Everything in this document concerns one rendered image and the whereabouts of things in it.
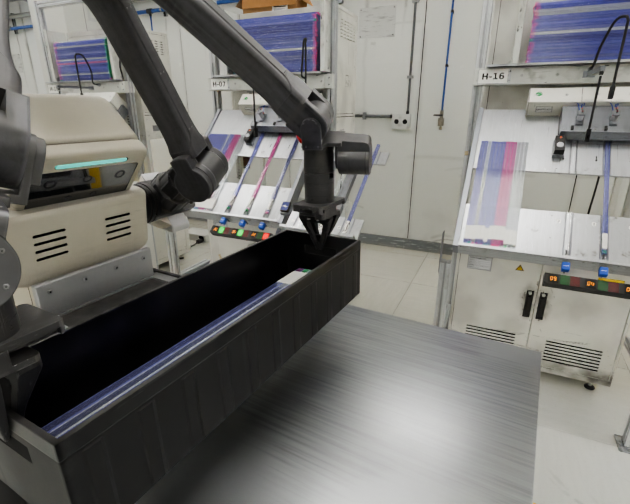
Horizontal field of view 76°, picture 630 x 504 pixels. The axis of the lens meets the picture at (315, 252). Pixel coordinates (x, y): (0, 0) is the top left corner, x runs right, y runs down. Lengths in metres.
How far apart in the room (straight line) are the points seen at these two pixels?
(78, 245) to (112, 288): 0.10
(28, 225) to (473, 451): 0.72
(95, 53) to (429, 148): 2.51
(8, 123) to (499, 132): 1.81
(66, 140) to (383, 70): 3.15
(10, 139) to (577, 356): 2.12
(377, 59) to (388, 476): 3.39
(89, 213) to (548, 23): 1.78
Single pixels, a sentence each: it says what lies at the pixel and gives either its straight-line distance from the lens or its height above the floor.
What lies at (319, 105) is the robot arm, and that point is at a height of 1.22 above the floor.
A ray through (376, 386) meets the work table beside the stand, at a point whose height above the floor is 0.80.
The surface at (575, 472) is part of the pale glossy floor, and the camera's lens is 1.87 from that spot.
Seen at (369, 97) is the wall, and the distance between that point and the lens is 3.69.
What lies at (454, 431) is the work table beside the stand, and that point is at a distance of 0.63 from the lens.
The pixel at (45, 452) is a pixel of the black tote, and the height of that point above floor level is 0.96.
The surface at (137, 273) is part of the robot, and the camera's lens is 0.87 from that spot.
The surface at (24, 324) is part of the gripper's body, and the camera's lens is 0.42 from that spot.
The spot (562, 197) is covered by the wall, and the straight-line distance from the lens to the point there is 3.60.
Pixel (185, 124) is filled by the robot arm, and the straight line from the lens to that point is 0.83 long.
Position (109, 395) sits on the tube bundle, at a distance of 0.54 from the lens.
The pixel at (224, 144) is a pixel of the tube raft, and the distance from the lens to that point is 2.35.
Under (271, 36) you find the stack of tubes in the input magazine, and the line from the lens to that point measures 2.35.
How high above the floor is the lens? 1.22
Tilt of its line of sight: 20 degrees down
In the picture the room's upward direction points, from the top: straight up
